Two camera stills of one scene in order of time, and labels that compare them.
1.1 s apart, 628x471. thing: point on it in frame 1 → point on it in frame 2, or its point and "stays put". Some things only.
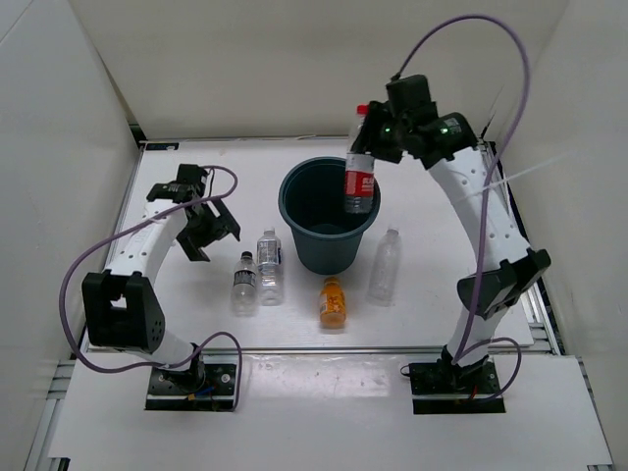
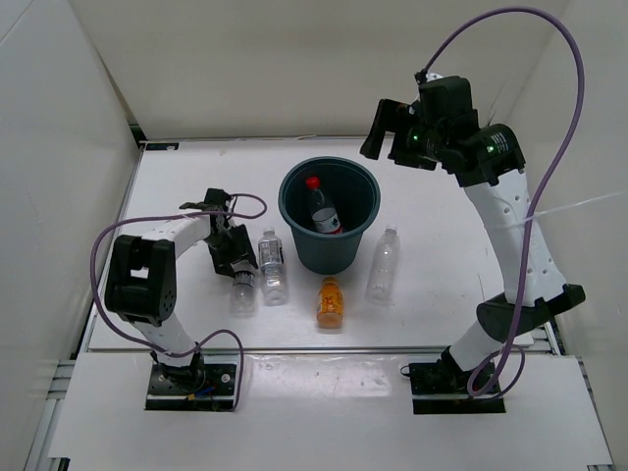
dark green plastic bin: (311, 195) stays put
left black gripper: (192, 244) → (241, 249)
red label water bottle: (359, 172) → (324, 217)
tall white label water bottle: (269, 266) stays put
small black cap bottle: (244, 298) stays put
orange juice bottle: (333, 304) stays put
